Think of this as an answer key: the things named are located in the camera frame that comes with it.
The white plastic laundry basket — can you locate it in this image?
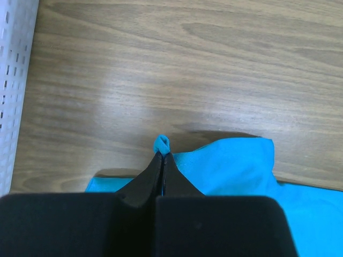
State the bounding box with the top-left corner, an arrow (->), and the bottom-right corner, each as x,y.
0,0 -> 39,195

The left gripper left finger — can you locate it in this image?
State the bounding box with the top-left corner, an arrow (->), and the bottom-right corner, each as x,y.
1,153 -> 163,256

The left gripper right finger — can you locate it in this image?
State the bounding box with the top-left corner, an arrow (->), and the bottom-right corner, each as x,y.
155,154 -> 297,256

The teal polo shirt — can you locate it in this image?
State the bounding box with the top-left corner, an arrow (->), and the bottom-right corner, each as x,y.
87,135 -> 342,256

